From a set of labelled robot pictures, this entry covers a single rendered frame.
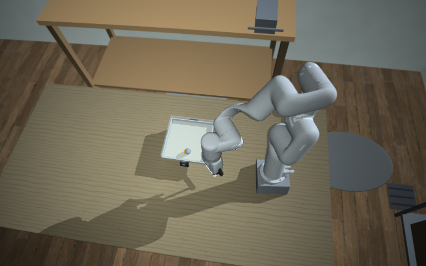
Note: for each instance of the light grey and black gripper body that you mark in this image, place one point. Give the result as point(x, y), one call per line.
point(214, 167)

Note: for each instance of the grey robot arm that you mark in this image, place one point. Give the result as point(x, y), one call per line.
point(287, 143)

